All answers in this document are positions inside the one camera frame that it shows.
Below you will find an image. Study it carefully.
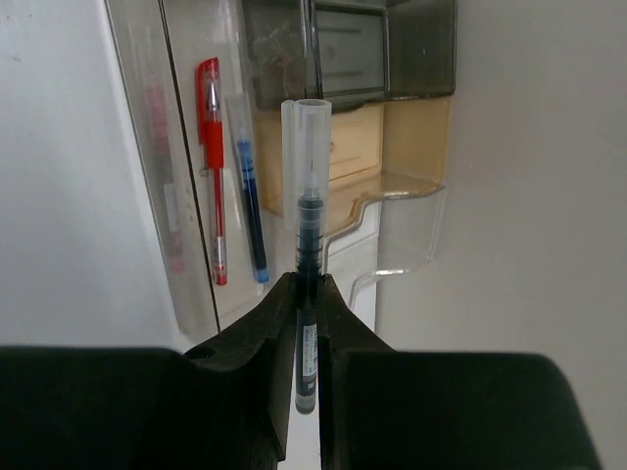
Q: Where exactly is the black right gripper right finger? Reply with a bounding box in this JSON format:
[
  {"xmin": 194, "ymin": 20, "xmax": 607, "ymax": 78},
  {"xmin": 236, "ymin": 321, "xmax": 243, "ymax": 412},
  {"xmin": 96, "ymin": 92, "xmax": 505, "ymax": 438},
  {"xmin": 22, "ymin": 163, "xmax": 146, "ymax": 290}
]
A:
[{"xmin": 316, "ymin": 276, "xmax": 602, "ymax": 469}]

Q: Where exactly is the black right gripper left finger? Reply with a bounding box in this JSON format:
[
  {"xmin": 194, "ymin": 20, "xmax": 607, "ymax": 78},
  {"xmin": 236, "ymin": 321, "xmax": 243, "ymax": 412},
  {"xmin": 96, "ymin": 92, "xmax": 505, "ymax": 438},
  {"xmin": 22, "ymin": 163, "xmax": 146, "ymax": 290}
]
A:
[{"xmin": 1, "ymin": 273, "xmax": 297, "ymax": 469}]

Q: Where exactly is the black ink pen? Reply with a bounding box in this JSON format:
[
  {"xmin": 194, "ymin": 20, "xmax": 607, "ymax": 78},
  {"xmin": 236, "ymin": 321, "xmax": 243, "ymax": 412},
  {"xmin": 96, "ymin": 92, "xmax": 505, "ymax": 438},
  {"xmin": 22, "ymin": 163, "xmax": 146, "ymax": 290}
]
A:
[{"xmin": 281, "ymin": 99, "xmax": 332, "ymax": 415}]

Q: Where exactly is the red gel pen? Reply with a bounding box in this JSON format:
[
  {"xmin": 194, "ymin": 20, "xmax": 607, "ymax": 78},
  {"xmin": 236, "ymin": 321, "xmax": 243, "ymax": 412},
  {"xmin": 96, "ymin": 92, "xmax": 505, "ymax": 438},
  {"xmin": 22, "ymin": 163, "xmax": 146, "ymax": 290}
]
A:
[{"xmin": 195, "ymin": 57, "xmax": 227, "ymax": 286}]

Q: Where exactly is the blue ink pen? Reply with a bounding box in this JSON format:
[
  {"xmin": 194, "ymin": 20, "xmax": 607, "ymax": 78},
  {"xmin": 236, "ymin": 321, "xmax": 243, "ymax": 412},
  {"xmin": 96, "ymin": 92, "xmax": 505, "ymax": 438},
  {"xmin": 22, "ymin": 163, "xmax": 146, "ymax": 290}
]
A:
[{"xmin": 225, "ymin": 93, "xmax": 269, "ymax": 284}]

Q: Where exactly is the clear stationery organizer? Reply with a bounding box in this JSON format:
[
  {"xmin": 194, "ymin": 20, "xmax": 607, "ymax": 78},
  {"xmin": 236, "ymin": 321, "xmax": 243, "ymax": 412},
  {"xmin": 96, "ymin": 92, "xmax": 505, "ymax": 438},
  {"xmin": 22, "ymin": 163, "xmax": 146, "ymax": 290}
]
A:
[{"xmin": 105, "ymin": 1, "xmax": 458, "ymax": 342}]

